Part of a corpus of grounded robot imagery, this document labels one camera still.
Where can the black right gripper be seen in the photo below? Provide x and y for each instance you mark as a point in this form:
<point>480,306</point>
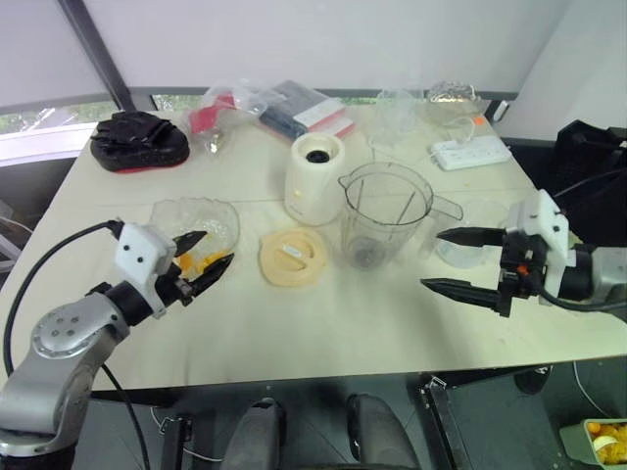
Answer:
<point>519,269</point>

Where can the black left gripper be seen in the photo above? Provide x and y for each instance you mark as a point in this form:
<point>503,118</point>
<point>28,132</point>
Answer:
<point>174,289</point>

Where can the yellow-orange blurry object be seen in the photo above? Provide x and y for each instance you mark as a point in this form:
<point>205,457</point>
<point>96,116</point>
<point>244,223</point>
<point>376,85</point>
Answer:
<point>215,257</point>
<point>187,262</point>

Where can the cream blender lid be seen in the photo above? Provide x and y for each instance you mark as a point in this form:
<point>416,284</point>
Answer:
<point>294,257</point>

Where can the clear plastic fruit dish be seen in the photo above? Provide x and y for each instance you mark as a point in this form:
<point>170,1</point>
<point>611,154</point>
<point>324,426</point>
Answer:
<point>196,215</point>

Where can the green box with fruit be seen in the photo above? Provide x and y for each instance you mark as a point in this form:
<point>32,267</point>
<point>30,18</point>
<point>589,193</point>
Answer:
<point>578,440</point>

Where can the clear measuring cup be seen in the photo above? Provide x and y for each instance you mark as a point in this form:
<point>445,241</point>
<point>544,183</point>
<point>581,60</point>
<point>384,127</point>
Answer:
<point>470,254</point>

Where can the clear blender jar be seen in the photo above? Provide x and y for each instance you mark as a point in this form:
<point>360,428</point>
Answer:
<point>377,220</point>

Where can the white power strip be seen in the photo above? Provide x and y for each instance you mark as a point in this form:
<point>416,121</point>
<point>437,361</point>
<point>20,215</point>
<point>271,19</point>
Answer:
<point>470,153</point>

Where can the black boxing pad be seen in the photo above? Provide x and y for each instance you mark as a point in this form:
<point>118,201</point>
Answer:
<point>139,142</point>

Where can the cream blender base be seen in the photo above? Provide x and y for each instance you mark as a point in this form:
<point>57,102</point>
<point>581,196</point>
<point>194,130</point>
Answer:
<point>313,186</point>

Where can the plastic bag with red item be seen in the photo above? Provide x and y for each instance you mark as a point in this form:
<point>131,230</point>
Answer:
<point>208,117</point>

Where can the small black device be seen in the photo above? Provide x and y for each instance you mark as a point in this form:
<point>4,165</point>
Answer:
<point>501,111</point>

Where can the clear crumpled plastic bag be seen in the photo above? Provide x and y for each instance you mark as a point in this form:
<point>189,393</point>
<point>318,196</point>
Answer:
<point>397,122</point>

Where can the plastic bag with dark books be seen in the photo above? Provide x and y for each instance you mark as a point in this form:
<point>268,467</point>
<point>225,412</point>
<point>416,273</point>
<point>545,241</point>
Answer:
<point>303,112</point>

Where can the dark rounded shape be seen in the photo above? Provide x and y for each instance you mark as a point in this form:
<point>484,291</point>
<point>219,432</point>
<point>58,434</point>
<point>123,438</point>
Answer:
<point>257,436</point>
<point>382,436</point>

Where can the black metal table leg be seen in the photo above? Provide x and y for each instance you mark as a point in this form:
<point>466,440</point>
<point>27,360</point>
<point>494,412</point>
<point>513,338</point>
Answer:
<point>176,443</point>

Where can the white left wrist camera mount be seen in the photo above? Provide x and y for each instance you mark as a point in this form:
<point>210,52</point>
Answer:
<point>142,249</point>

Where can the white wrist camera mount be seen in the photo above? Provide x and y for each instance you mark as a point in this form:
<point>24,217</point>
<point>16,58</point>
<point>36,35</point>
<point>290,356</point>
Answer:
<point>544,220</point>
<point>142,249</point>

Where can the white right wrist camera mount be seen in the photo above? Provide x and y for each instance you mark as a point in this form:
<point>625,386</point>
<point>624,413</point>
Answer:
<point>544,220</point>

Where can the metal table leg frame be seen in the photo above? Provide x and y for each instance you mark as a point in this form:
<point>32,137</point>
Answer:
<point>443,421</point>

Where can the dark grey window post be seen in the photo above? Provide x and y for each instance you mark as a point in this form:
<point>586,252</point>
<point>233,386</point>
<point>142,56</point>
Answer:
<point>98,54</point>

